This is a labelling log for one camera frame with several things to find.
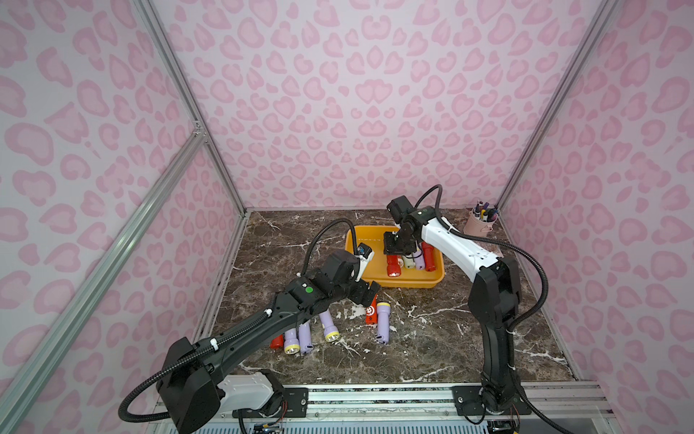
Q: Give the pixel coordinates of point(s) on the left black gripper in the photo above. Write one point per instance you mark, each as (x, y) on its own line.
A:
(361, 290)

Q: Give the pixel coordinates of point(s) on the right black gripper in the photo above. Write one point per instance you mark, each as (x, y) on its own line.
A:
(392, 242)

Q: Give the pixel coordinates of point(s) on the green flashlight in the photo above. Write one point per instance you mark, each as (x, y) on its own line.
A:
(408, 262)

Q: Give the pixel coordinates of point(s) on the red flashlight white head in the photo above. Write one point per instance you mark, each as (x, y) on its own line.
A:
(394, 264)

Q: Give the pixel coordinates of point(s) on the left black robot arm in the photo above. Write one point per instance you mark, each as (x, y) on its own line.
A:
(189, 381)

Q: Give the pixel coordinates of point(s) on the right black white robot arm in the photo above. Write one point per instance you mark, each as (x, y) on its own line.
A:
(494, 299)

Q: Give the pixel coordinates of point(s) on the yellow plastic storage tray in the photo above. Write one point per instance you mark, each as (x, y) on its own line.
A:
(372, 235)

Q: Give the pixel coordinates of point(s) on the red flashlight white logo centre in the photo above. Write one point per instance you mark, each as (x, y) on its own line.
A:
(371, 316)

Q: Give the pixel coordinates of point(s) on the pink pen holder cup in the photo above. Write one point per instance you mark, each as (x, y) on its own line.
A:
(476, 227)

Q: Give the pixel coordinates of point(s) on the pens in cup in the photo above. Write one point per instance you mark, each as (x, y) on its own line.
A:
(484, 212)

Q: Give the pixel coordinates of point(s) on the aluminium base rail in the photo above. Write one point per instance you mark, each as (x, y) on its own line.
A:
(580, 407)

